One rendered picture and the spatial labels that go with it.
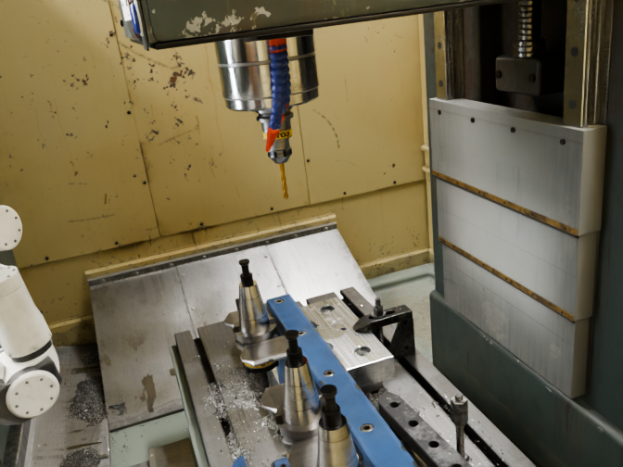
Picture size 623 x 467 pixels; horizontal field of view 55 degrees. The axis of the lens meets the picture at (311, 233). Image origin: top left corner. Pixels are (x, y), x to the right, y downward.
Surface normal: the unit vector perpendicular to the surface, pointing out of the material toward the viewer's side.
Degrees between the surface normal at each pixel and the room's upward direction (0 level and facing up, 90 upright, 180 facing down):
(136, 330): 24
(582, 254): 90
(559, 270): 91
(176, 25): 90
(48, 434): 17
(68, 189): 90
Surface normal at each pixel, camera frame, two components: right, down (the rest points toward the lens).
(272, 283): 0.03, -0.72
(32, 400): 0.62, 0.22
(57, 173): 0.33, 0.30
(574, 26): -0.94, 0.22
